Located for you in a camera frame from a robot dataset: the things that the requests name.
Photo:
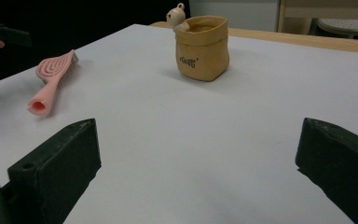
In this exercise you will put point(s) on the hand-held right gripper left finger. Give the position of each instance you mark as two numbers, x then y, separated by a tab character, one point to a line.
59	168

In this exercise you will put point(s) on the wooden table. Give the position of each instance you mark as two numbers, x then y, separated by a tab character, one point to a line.
307	39

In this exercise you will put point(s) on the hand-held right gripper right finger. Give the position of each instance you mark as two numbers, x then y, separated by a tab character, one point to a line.
338	165

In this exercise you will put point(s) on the tan bear pen holder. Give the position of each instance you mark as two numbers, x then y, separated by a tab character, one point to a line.
202	53

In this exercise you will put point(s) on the wooden shelf frame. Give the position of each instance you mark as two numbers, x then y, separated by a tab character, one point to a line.
295	15

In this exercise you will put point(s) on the pink hairbrush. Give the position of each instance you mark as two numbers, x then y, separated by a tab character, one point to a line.
51	77

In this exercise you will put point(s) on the grey stool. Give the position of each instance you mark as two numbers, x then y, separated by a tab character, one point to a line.
338	26

